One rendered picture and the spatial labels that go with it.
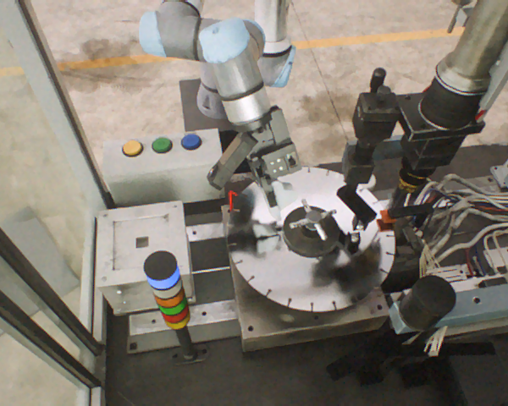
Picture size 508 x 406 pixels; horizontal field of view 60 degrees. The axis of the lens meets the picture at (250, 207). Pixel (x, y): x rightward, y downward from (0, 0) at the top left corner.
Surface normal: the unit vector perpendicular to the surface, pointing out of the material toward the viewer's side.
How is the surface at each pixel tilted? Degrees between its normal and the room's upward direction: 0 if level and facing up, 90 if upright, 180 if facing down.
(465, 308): 0
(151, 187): 90
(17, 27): 90
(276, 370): 0
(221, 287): 0
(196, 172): 90
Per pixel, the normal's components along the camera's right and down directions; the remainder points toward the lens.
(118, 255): 0.02, -0.57
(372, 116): 0.01, 0.82
